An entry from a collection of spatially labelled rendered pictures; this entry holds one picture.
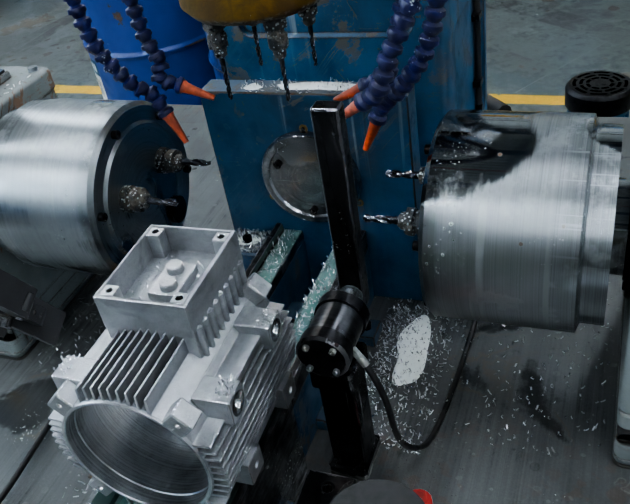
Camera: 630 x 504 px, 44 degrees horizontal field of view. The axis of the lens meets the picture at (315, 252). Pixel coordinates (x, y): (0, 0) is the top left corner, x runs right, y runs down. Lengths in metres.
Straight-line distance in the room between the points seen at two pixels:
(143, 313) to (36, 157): 0.39
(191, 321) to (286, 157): 0.43
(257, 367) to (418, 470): 0.29
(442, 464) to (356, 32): 0.59
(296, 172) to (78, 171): 0.30
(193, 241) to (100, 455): 0.24
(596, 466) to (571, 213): 0.33
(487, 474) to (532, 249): 0.30
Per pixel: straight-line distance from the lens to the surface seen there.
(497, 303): 0.87
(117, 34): 2.94
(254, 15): 0.86
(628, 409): 0.94
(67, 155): 1.05
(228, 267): 0.79
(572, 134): 0.86
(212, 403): 0.72
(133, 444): 0.87
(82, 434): 0.83
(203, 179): 1.60
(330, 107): 0.76
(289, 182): 1.12
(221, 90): 1.10
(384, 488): 0.45
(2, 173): 1.11
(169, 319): 0.74
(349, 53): 1.14
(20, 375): 1.28
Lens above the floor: 1.58
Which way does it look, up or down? 36 degrees down
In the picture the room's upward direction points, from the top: 10 degrees counter-clockwise
